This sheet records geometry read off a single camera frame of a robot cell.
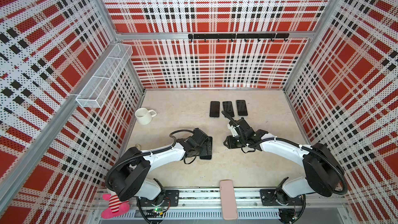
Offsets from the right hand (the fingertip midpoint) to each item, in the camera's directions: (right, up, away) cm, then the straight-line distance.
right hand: (227, 144), depth 85 cm
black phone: (-10, -8, +2) cm, 13 cm away
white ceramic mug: (-51, +14, +12) cm, 55 cm away
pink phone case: (-1, -25, -15) cm, 29 cm away
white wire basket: (-78, +30, +6) cm, 84 cm away
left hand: (-13, -5, +1) cm, 14 cm away
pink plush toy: (-51, -23, -18) cm, 59 cm away
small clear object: (-52, -3, +6) cm, 53 cm away
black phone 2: (+4, +20, +30) cm, 36 cm away
